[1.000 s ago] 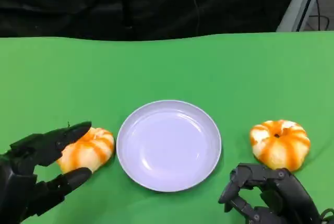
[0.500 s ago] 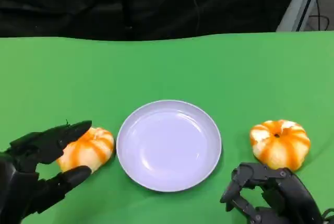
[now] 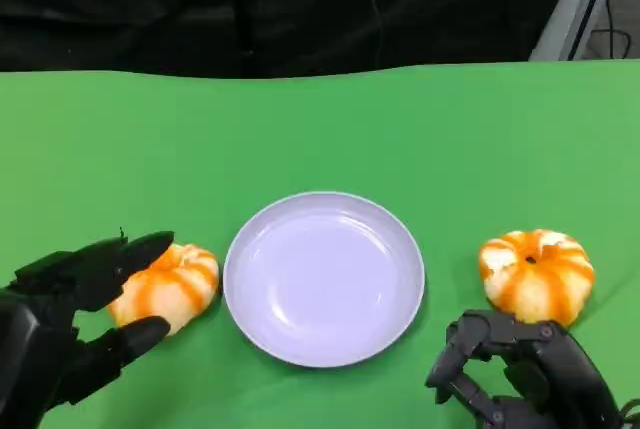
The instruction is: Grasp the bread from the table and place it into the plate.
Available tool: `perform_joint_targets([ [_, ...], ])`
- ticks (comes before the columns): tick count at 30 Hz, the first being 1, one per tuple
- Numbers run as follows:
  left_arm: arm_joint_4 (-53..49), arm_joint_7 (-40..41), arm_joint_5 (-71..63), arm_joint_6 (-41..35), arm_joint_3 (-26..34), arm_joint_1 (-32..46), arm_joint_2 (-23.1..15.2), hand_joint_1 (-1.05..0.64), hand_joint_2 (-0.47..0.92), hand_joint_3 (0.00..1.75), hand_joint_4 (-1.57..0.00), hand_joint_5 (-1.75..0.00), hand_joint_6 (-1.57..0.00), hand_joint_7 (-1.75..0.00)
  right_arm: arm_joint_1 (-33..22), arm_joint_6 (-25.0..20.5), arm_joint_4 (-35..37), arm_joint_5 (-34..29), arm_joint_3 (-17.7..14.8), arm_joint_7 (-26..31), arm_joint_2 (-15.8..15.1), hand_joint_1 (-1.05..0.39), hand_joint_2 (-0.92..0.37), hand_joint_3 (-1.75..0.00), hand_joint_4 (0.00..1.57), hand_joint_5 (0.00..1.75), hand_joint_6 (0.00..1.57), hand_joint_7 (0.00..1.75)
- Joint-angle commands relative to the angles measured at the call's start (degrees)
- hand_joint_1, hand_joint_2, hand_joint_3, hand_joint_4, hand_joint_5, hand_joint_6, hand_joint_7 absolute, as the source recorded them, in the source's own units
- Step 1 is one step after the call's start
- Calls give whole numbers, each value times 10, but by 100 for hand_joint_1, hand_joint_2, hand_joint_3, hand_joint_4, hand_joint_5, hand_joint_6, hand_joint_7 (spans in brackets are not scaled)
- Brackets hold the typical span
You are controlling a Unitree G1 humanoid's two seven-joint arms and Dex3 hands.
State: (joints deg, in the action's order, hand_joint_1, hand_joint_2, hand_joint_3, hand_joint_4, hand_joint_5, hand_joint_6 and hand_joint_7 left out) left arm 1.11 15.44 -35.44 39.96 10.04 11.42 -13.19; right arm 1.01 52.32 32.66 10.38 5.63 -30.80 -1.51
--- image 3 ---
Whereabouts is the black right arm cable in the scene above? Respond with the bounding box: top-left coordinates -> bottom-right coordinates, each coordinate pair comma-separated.
617,398 -> 640,423

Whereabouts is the lilac plate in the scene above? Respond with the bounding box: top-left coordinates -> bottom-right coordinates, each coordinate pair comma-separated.
222,191 -> 426,369

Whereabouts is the black cable on floor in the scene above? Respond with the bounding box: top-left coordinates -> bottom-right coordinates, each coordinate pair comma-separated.
592,0 -> 632,59

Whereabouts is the aluminium frame profile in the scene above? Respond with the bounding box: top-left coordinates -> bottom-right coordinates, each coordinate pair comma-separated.
528,0 -> 637,62

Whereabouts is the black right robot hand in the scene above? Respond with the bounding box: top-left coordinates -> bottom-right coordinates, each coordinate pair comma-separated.
424,308 -> 627,429

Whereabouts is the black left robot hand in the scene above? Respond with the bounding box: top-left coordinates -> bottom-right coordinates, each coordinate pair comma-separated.
0,227 -> 176,429

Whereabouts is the green table cloth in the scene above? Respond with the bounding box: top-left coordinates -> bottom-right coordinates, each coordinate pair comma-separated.
0,58 -> 640,429

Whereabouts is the orange white toy bread roll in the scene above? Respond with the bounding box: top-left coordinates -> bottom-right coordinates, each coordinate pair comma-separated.
108,242 -> 220,336
478,228 -> 596,328

